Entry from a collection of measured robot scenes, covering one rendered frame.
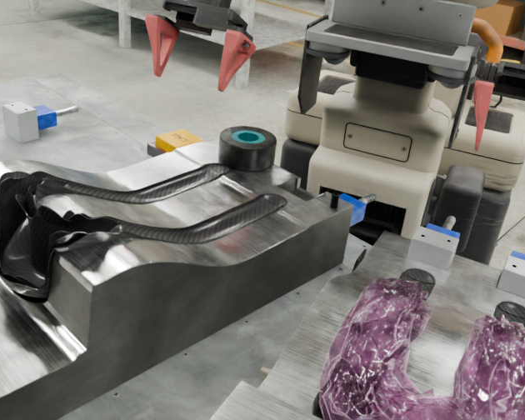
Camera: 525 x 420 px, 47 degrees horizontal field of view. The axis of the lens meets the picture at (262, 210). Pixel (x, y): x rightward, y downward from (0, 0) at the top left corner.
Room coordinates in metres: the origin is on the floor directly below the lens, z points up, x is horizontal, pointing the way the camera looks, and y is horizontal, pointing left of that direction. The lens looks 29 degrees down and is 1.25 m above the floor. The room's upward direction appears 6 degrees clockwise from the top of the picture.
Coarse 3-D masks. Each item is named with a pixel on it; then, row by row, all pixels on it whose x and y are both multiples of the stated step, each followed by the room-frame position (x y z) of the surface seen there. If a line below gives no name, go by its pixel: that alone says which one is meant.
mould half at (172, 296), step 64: (192, 192) 0.67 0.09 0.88; (256, 192) 0.68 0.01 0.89; (64, 256) 0.44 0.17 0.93; (128, 256) 0.45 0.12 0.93; (192, 256) 0.51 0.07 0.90; (256, 256) 0.55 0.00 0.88; (320, 256) 0.64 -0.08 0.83; (0, 320) 0.43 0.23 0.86; (64, 320) 0.43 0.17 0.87; (128, 320) 0.43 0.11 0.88; (192, 320) 0.49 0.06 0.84; (0, 384) 0.35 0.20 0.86; (64, 384) 0.38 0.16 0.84
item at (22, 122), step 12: (12, 108) 0.96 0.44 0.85; (24, 108) 0.96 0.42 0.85; (36, 108) 1.00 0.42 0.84; (48, 108) 1.01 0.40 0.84; (72, 108) 1.05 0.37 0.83; (12, 120) 0.95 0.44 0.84; (24, 120) 0.95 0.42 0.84; (36, 120) 0.97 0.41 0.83; (48, 120) 0.99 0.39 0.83; (12, 132) 0.95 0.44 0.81; (24, 132) 0.95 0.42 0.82; (36, 132) 0.96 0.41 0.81
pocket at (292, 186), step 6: (294, 180) 0.74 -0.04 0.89; (300, 180) 0.74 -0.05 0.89; (282, 186) 0.72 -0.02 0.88; (288, 186) 0.73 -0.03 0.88; (294, 186) 0.74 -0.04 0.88; (294, 192) 0.74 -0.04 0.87; (300, 192) 0.73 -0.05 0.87; (306, 192) 0.73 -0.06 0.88; (324, 192) 0.71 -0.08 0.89; (306, 198) 0.72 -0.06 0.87; (312, 198) 0.72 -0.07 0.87
